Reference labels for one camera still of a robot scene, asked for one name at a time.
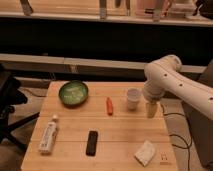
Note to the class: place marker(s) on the white paper cup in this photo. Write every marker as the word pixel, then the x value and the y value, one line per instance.
pixel 133 98

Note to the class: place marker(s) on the orange carrot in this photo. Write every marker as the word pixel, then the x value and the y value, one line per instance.
pixel 109 106

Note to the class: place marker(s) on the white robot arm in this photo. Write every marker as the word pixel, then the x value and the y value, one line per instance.
pixel 163 75

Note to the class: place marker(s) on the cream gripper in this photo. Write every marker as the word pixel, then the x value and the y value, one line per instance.
pixel 151 109

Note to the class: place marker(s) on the black office chair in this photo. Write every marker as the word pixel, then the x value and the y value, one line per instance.
pixel 9 97

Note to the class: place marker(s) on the white folded cloth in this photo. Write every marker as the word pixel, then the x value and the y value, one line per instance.
pixel 145 153

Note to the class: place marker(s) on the green bowl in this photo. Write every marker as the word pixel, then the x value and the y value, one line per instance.
pixel 73 93

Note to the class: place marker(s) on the black remote control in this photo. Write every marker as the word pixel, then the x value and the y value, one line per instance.
pixel 92 143

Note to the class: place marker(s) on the white tube bottle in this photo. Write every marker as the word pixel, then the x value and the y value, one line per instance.
pixel 49 136

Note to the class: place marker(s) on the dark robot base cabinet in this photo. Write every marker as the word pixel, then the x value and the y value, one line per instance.
pixel 201 128

